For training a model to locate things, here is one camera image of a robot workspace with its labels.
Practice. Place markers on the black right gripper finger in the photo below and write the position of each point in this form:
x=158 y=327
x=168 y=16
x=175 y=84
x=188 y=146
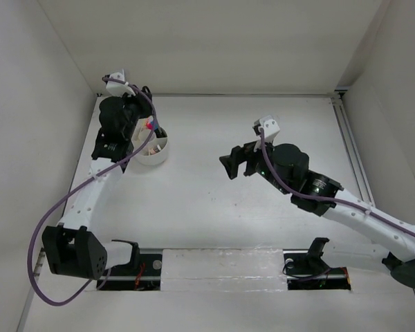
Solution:
x=231 y=164
x=241 y=152

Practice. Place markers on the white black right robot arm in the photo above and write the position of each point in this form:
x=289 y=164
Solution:
x=392 y=247

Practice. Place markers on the aluminium rail at right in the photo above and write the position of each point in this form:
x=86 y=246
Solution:
x=362 y=183

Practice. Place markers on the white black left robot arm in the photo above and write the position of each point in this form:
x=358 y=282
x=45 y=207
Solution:
x=72 y=247

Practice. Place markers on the pink black highlighter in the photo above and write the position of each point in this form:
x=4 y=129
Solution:
x=160 y=132

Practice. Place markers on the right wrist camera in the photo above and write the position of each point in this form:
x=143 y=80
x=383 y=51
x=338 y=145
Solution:
x=270 y=127

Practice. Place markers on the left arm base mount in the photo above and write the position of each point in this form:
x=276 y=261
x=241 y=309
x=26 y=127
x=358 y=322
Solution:
x=142 y=274

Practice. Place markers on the white round divided container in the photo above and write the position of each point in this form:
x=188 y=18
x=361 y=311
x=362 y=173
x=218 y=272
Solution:
x=140 y=135

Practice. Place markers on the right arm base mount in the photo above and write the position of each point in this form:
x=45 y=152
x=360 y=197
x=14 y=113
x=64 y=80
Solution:
x=306 y=271

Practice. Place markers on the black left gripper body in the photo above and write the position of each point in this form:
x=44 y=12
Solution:
x=136 y=108

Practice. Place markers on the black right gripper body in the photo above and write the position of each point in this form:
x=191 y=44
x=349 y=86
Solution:
x=262 y=168

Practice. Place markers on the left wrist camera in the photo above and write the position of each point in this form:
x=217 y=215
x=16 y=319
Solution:
x=115 y=83

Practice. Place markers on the pink white stapler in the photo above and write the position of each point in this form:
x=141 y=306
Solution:
x=154 y=150

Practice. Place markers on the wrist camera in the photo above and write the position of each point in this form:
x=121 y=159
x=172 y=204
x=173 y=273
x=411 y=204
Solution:
x=115 y=83
x=270 y=127

